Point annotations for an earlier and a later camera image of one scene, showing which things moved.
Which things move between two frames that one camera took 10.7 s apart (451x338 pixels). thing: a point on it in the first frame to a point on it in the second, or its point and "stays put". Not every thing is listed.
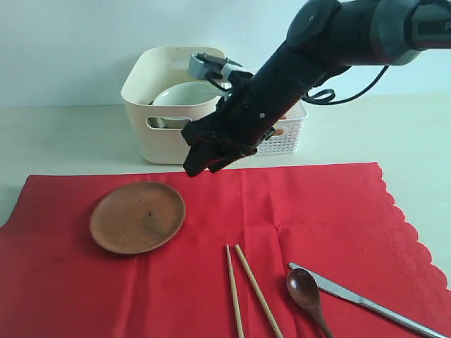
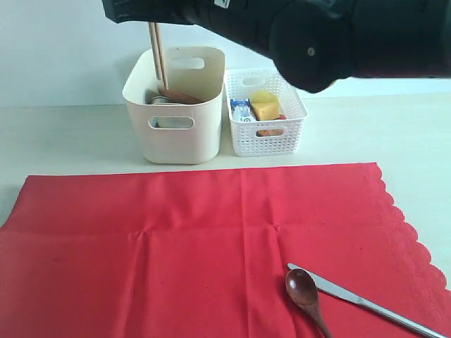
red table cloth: x=338 y=220 stays put
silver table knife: x=328 y=286 stays put
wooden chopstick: x=238 y=325 to x=156 y=49
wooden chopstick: x=260 y=293 to x=158 y=32
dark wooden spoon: x=305 y=290 stays put
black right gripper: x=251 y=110 to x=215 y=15
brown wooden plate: x=137 y=217 to x=180 y=97
